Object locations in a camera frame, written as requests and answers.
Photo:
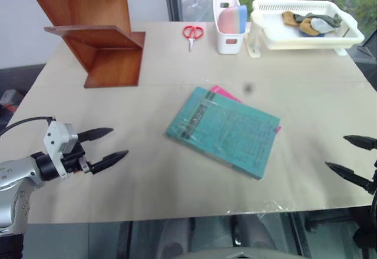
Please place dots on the teal book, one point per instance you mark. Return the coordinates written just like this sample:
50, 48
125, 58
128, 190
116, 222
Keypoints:
224, 132

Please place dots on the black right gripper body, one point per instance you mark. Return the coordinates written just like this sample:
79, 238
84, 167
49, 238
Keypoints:
375, 176

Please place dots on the orange brown sock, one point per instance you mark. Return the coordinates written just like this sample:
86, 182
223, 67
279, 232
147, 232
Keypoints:
307, 27

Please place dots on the white plastic dish rack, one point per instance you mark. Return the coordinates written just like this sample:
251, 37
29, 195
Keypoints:
274, 39

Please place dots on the wooden shelf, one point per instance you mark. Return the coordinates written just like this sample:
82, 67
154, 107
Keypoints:
112, 67

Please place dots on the pink book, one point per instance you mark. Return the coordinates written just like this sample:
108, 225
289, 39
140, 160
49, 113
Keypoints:
226, 94

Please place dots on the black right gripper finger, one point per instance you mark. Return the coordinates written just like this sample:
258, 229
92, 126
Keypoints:
365, 142
350, 174

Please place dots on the blue sponge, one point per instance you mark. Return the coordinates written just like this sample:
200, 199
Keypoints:
242, 17

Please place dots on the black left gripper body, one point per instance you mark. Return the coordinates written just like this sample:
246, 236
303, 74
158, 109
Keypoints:
73, 159

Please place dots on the dark furniture piece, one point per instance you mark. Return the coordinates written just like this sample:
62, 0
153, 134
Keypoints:
366, 64

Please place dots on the pink sponge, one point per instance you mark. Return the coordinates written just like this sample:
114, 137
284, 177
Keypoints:
226, 20

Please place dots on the white plastic storage bin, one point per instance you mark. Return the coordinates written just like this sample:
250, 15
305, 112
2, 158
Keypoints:
231, 45

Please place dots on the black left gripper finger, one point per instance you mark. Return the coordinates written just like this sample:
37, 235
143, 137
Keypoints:
95, 133
109, 162

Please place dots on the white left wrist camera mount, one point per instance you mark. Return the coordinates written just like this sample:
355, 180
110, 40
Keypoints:
57, 138

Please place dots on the olive green sock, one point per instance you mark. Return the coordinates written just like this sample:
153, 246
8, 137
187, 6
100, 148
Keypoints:
330, 20

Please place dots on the light gray sock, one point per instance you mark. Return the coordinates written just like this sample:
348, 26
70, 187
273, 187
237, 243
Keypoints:
321, 26

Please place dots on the green sponge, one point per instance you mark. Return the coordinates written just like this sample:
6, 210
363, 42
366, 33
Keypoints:
236, 17

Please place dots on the blue sock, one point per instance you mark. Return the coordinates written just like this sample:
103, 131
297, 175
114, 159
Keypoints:
309, 34

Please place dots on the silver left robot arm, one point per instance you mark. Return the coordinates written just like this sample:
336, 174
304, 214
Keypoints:
14, 179

